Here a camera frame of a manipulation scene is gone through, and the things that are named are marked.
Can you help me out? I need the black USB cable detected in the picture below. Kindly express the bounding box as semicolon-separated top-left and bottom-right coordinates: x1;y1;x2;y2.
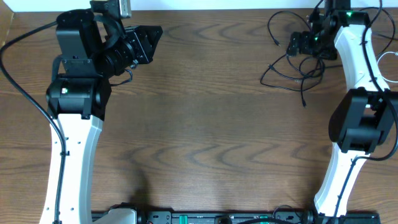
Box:
266;10;312;48
259;52;343;108

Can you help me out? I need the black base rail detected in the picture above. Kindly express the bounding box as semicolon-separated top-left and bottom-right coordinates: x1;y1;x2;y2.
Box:
90;202;382;224

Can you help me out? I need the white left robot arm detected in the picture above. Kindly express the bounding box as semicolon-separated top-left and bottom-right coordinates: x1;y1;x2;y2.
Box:
40;9;163;223

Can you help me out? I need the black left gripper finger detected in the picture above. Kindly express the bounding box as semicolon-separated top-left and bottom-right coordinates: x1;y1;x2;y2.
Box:
147;32;162;58
137;26;163;39

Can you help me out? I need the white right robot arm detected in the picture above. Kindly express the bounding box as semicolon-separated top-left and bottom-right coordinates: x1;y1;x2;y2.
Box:
286;0;397;223

